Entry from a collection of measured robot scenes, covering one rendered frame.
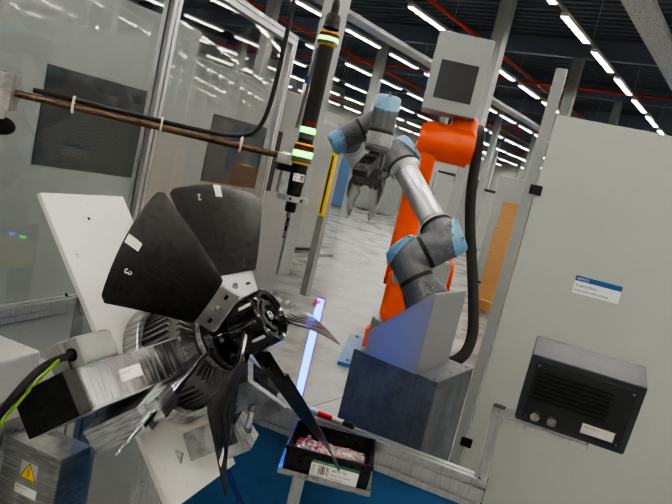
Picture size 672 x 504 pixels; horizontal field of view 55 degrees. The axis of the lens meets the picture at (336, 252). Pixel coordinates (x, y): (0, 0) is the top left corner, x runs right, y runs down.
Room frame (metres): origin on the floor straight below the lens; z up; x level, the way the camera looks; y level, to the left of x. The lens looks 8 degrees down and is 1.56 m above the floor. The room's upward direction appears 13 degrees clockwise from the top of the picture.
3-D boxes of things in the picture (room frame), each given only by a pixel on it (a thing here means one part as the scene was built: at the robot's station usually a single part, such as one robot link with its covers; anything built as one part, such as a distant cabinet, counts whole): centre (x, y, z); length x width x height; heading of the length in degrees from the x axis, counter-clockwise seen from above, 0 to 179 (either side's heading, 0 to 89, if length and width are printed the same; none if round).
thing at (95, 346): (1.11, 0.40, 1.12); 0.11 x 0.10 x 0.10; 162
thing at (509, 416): (1.55, -0.59, 1.04); 0.24 x 0.03 x 0.03; 72
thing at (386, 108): (1.91, -0.05, 1.73); 0.09 x 0.08 x 0.11; 179
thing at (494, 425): (1.58, -0.50, 0.96); 0.03 x 0.03 x 0.20; 72
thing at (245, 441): (1.37, 0.13, 0.91); 0.12 x 0.08 x 0.12; 72
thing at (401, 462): (1.71, -0.09, 0.82); 0.90 x 0.04 x 0.08; 72
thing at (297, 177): (1.40, 0.12, 1.66); 0.04 x 0.04 x 0.46
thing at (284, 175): (1.40, 0.13, 1.50); 0.09 x 0.07 x 0.10; 107
